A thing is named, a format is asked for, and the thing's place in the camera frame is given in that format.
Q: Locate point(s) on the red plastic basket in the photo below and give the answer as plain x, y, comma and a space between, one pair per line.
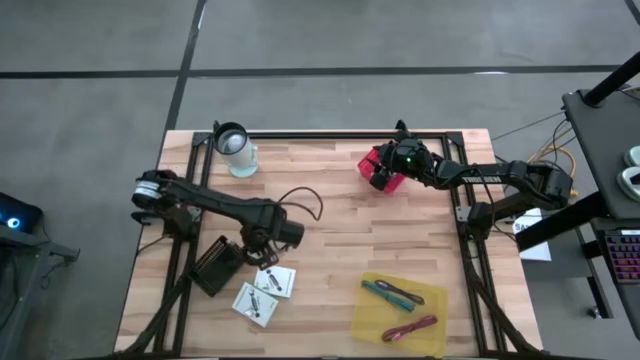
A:
367, 165

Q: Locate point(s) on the grey side stand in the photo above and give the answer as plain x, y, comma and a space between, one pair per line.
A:
30, 242

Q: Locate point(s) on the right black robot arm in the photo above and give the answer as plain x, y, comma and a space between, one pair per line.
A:
480, 178

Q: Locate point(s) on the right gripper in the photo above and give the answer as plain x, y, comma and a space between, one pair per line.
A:
407, 160

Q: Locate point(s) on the white paper sheet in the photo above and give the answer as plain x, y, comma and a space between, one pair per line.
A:
537, 252

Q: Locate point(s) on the white round device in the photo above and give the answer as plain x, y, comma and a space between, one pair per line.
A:
630, 184
634, 156

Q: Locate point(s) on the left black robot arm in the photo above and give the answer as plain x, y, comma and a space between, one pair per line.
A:
215, 201

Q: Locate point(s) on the teal marker pen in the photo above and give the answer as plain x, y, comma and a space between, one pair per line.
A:
387, 296

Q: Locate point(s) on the dark grey desk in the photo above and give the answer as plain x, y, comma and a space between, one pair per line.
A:
600, 140

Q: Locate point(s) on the backlit keyboard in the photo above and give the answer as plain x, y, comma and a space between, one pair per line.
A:
625, 257

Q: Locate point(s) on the white cylindrical appliance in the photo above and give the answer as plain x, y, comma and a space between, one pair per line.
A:
242, 155

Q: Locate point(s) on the black aluminium frame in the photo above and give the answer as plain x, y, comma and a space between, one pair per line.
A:
325, 135

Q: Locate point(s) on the white acer box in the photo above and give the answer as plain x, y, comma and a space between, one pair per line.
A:
255, 305
277, 282

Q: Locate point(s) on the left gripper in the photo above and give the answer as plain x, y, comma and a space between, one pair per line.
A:
250, 240

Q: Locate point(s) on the black computer blue light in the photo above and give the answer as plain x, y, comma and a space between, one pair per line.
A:
17, 212

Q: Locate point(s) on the yellow plastic bag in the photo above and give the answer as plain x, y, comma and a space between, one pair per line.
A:
430, 310

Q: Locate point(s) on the black desk leg bar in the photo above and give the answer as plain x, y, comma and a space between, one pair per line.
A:
560, 222

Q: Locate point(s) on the black pole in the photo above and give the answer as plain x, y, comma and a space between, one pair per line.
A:
610, 82

